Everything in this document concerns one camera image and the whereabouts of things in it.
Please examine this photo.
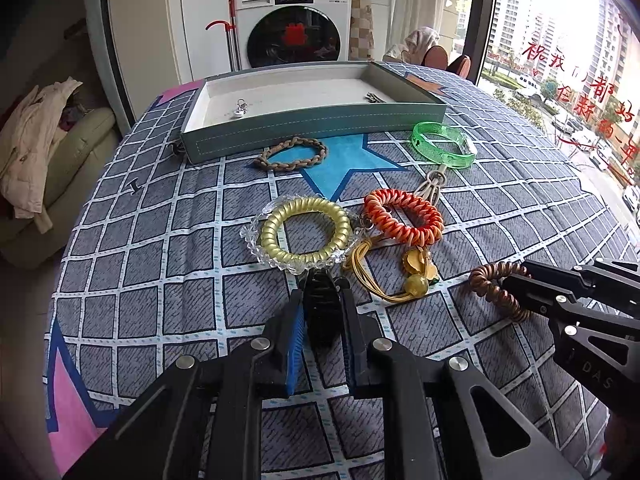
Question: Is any checkered bag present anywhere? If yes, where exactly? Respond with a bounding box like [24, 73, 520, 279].
[350, 0, 376, 61]

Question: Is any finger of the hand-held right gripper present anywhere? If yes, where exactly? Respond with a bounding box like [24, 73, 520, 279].
[501, 274, 592, 322]
[521, 258, 640, 307]

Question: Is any orange coil bracelet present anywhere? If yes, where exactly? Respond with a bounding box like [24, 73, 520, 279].
[362, 188, 445, 247]

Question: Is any brown coil hair tie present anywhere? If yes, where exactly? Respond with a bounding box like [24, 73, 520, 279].
[469, 262, 534, 324]

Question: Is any beige jacket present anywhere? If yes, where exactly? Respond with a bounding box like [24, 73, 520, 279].
[0, 77, 84, 221]

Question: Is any grey-green jewelry tray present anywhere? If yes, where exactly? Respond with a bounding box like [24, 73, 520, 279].
[180, 60, 448, 165]

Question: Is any white washing machine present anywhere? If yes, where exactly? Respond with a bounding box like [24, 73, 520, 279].
[231, 0, 353, 71]

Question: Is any white cabinet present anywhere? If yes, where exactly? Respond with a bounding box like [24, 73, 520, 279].
[106, 0, 237, 88]

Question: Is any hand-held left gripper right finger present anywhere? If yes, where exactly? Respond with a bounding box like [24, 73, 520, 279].
[341, 281, 586, 480]

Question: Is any black hair claw clip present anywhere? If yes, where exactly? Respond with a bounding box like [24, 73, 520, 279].
[300, 270, 351, 348]

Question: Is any cream sofa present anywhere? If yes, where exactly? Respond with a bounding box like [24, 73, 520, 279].
[0, 105, 122, 267]

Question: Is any clear crystal bead bracelet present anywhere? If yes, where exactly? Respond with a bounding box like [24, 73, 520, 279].
[240, 194, 369, 275]

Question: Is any green translucent bangle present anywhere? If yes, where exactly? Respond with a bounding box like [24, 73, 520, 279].
[411, 121, 477, 171]

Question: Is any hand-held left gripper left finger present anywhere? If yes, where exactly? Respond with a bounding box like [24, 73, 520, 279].
[65, 287, 307, 480]

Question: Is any gold coil bracelet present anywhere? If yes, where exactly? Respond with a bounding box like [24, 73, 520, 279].
[260, 197, 353, 265]

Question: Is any white cloth on chair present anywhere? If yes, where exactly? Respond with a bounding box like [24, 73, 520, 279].
[404, 26, 441, 64]

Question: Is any mop with red hook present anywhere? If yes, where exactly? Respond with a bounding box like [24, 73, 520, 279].
[205, 0, 241, 72]

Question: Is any grey checked star blanket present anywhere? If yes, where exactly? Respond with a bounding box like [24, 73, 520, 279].
[46, 62, 640, 480]

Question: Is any brown braided bracelet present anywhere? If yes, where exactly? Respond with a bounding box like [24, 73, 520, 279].
[253, 135, 329, 175]

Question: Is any yellow cord necklace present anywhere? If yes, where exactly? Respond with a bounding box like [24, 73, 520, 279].
[342, 236, 441, 304]

